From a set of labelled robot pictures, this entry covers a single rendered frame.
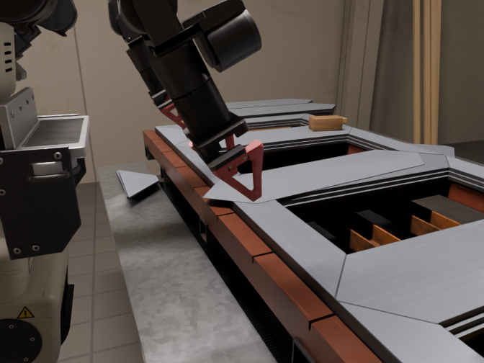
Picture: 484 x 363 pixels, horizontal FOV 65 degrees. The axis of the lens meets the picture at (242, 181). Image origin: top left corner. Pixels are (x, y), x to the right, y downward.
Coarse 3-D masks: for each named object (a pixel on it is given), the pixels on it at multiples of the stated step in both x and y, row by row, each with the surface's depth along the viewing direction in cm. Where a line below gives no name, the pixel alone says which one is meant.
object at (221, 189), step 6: (216, 186) 93; (222, 186) 93; (228, 186) 93; (216, 192) 89; (222, 192) 89; (228, 192) 89; (234, 192) 89; (222, 198) 86; (228, 198) 86; (234, 198) 86; (240, 198) 86; (246, 198) 86
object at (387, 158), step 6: (372, 150) 124; (372, 156) 117; (378, 156) 117; (384, 156) 117; (390, 156) 117; (396, 156) 117; (390, 162) 111; (396, 162) 111; (402, 162) 111; (408, 162) 111; (414, 162) 111; (408, 168) 106
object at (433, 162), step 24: (288, 120) 172; (168, 144) 138; (264, 144) 133; (288, 144) 136; (312, 144) 139; (360, 144) 139; (192, 168) 112; (432, 168) 107; (312, 192) 91; (336, 192) 93; (360, 192) 95; (240, 216) 82; (264, 240) 72; (288, 264) 64; (312, 288) 58; (336, 312) 53; (480, 312) 52; (360, 336) 49; (456, 336) 49; (384, 360) 45
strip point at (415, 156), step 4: (388, 152) 121; (392, 152) 121; (396, 152) 121; (400, 152) 121; (404, 152) 121; (408, 152) 121; (412, 152) 121; (416, 152) 121; (400, 156) 117; (404, 156) 117; (408, 156) 117; (412, 156) 117; (416, 156) 117; (420, 156) 117; (412, 160) 113; (416, 160) 113; (420, 160) 113
